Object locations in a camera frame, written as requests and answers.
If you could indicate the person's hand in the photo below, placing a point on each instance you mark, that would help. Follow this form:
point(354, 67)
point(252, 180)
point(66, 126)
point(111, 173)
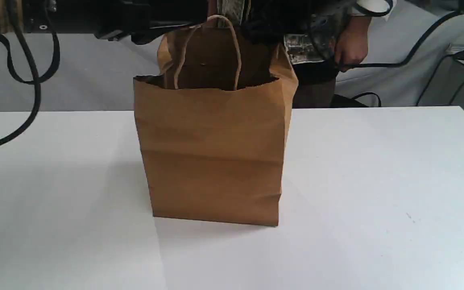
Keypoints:
point(353, 44)

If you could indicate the light sleeve forearm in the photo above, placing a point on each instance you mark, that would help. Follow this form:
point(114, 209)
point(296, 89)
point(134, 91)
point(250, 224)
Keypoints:
point(374, 8)

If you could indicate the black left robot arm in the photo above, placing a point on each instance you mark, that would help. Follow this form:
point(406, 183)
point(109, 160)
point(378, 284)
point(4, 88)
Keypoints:
point(62, 16)

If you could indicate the brown paper bag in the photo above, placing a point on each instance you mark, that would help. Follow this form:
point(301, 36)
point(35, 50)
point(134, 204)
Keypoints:
point(213, 125)

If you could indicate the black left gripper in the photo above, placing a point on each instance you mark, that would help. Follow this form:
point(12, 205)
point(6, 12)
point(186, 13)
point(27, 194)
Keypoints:
point(146, 20)

